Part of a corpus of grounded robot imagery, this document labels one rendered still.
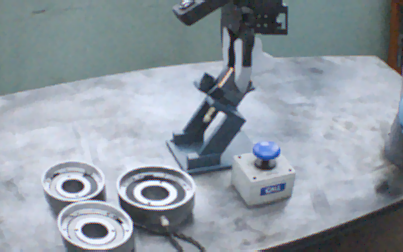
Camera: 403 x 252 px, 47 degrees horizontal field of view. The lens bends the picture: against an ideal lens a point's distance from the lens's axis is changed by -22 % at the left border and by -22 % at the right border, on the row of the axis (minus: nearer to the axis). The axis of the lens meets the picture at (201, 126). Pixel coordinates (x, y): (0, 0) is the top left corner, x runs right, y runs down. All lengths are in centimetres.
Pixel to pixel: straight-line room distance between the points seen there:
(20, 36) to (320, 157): 167
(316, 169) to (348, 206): 12
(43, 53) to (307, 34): 132
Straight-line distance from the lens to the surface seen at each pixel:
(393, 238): 115
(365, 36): 294
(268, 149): 76
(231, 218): 75
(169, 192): 75
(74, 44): 234
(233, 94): 84
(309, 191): 82
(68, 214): 71
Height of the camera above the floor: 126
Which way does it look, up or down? 29 degrees down
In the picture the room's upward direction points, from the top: 2 degrees clockwise
